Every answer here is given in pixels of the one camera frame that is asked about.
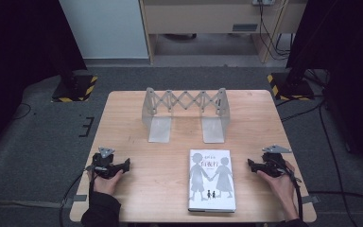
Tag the extendable metal bookend rack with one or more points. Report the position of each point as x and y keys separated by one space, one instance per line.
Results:
x=186 y=104

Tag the person's left hand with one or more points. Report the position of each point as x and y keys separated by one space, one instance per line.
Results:
x=105 y=185

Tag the person's right hand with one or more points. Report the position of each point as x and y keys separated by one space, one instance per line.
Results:
x=280 y=189

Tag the black curtain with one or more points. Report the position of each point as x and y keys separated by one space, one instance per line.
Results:
x=15 y=63
x=349 y=63

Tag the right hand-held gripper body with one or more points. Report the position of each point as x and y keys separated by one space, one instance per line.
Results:
x=272 y=164

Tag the white power strip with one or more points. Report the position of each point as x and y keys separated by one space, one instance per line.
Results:
x=263 y=2

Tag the white hardcover book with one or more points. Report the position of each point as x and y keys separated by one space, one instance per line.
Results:
x=211 y=179

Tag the light wooden cabinet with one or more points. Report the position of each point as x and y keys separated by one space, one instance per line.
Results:
x=201 y=19

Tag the grey tape strip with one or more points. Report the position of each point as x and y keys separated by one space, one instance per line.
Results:
x=79 y=198
x=310 y=199

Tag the black striped stand base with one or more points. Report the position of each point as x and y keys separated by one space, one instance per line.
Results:
x=75 y=90
x=291 y=88

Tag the white panel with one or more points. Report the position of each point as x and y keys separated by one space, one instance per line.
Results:
x=104 y=28

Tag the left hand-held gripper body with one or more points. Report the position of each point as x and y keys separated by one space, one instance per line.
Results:
x=102 y=164

